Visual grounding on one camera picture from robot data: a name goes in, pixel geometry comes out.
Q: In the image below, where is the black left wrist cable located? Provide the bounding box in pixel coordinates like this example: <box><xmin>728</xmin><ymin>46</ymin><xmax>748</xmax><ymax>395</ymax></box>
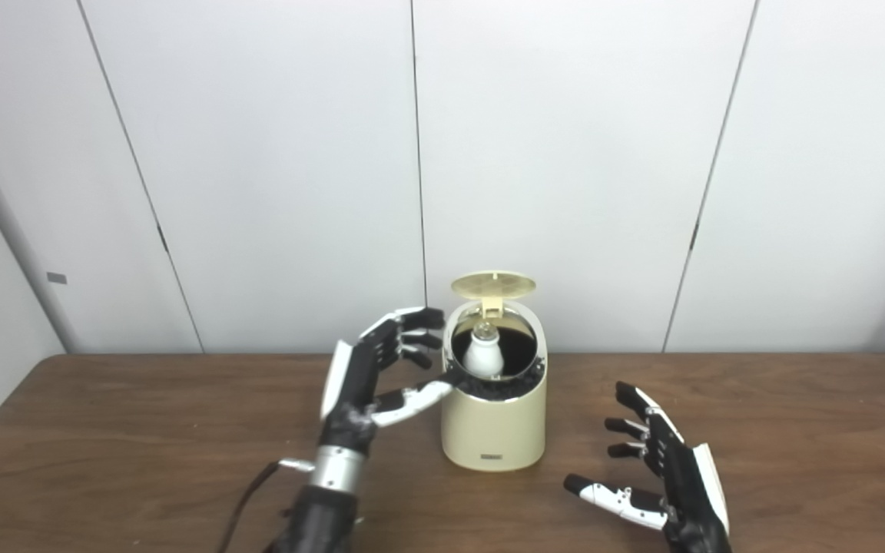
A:
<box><xmin>216</xmin><ymin>459</ymin><xmax>317</xmax><ymax>553</ymax></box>

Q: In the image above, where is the black bin liner bag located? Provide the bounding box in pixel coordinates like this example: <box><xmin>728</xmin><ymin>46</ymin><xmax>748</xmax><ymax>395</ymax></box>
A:
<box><xmin>446</xmin><ymin>361</ymin><xmax>547</xmax><ymax>402</ymax></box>

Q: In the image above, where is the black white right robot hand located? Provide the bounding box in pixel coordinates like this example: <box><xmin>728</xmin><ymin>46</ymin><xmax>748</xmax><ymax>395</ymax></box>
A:
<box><xmin>563</xmin><ymin>381</ymin><xmax>732</xmax><ymax>553</ymax></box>

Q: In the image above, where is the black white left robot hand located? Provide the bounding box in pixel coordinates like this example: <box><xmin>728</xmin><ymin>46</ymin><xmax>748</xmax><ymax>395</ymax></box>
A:
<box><xmin>318</xmin><ymin>307</ymin><xmax>455</xmax><ymax>454</ymax></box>

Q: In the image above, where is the small white plastic bottle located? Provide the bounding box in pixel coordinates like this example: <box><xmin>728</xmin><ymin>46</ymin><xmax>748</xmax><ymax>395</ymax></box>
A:
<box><xmin>463</xmin><ymin>323</ymin><xmax>505</xmax><ymax>378</ymax></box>

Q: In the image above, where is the cream-colored lidded bin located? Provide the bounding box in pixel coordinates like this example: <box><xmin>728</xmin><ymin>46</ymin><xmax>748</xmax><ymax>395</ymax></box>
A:
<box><xmin>440</xmin><ymin>270</ymin><xmax>549</xmax><ymax>472</ymax></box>

